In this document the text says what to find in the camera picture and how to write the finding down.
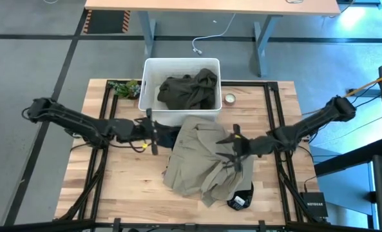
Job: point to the black garment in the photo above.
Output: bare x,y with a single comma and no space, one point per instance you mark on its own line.
243,196

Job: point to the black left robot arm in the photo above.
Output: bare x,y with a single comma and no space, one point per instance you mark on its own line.
74,120

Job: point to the beige khaki garment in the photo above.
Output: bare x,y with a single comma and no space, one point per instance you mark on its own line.
197,161

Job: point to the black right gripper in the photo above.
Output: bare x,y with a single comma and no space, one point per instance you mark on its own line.
255,146

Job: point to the small green potted plant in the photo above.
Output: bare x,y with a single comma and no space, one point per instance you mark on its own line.
126,88

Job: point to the white plastic laundry basket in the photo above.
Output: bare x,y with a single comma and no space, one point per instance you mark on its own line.
150,80

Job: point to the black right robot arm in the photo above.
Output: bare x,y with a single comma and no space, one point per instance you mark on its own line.
316,119

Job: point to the black Netgear network switch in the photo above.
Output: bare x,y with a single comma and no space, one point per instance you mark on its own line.
314,204

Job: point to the black aluminium table frame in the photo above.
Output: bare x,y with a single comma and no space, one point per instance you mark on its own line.
271,109

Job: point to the navy blue garment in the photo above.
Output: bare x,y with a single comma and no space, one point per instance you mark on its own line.
169,143

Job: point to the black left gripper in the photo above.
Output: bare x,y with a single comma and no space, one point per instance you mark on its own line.
142,130

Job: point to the small round candle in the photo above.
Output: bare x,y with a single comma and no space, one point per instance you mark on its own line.
229,99

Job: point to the dark olive garment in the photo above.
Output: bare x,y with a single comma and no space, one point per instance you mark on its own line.
187,91

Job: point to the wooden desk with grey legs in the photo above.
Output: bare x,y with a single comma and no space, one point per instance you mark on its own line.
210,5

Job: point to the black mat with hazard stripes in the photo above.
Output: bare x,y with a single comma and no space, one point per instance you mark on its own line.
105,21

